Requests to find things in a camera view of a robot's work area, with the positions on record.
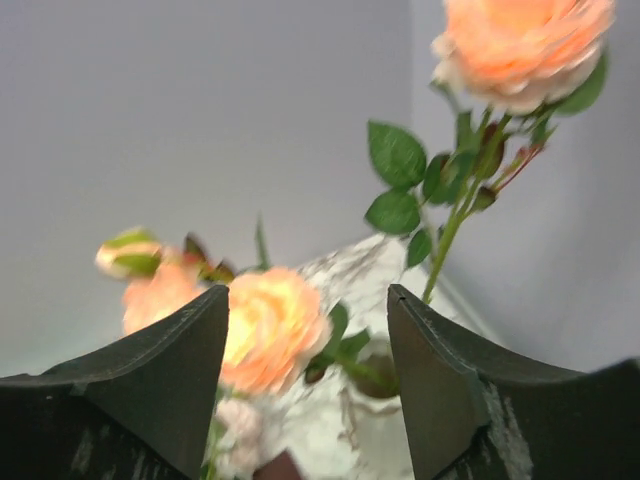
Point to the white ribbed ceramic vase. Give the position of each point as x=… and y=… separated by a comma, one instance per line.
x=336, y=429

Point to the pink rose stem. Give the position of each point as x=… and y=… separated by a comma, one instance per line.
x=277, y=329
x=506, y=69

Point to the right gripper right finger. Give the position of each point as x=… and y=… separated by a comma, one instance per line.
x=476, y=410

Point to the red paper bouquet wrap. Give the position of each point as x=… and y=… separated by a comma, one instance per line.
x=281, y=467

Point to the pink artificial flowers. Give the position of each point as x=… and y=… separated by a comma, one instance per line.
x=233, y=449

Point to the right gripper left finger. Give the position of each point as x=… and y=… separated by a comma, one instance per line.
x=138, y=408

